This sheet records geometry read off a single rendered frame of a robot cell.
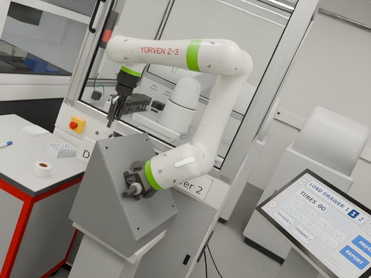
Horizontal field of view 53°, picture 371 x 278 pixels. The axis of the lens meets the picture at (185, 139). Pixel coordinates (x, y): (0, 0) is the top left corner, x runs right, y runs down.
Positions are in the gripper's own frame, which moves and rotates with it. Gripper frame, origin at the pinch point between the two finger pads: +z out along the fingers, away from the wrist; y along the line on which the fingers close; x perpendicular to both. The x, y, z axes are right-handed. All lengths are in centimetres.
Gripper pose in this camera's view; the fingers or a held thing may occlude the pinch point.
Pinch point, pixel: (110, 127)
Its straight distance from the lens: 169.4
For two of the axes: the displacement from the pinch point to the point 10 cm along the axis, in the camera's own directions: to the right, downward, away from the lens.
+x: 8.8, 4.3, -1.9
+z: -3.8, 8.9, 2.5
